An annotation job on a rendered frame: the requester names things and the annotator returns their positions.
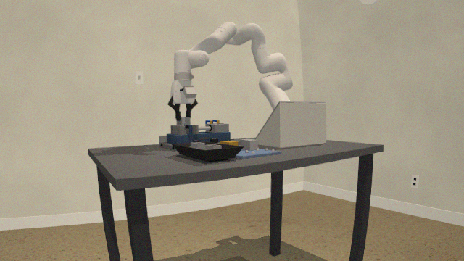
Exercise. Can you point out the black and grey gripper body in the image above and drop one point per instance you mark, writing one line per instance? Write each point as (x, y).
(178, 95)

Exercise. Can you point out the yellow rectangular block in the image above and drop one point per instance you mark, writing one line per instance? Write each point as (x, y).
(235, 143)

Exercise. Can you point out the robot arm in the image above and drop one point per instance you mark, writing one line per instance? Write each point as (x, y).
(227, 33)

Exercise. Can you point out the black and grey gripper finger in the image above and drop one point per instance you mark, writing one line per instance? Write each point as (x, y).
(176, 107)
(190, 107)

